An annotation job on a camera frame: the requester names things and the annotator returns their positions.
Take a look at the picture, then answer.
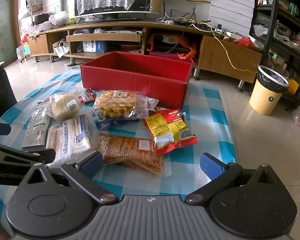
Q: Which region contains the silver white snack packet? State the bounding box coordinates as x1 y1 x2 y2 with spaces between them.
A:
21 108 51 147

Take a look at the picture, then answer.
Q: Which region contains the blue white checkered cloth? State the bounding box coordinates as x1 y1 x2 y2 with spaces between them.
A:
0 67 237 224

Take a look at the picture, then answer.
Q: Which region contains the round bun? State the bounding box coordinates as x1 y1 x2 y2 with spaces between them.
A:
37 89 82 121

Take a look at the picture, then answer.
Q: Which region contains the red white small packet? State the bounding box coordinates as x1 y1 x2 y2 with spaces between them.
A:
78 89 96 104

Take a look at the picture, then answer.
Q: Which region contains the yellow cable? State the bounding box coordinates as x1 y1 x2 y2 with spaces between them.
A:
176 0 258 74

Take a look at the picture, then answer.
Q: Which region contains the white duck gizzard packet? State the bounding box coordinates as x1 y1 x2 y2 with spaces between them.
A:
146 97 159 112

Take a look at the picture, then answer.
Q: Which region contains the blue white carton box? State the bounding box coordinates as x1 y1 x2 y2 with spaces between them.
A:
83 41 107 53

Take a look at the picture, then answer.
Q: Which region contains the yellow trash bin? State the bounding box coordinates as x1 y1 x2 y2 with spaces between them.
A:
249 66 289 115

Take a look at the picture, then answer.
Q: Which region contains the red plastic bag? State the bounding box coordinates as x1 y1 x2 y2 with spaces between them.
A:
232 37 255 49

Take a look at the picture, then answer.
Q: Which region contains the white blue bread package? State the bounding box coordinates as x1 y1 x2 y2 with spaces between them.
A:
46 114 94 168

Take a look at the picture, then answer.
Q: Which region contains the wooden TV stand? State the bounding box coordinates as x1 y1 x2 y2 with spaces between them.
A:
25 21 262 89

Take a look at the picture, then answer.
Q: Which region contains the red cardboard box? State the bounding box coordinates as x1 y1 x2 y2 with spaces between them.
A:
81 52 193 109

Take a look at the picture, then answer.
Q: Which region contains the orange plastic bag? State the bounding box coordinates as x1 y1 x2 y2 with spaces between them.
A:
146 34 198 64

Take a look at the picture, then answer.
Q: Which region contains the red yellow snack bag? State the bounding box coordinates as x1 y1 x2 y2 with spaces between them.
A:
144 109 198 156

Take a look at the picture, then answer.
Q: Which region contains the orange spicy strips packet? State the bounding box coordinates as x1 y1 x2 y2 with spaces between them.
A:
95 133 172 177

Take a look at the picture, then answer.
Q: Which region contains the black metal shelf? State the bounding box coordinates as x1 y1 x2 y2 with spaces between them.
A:
250 0 300 109

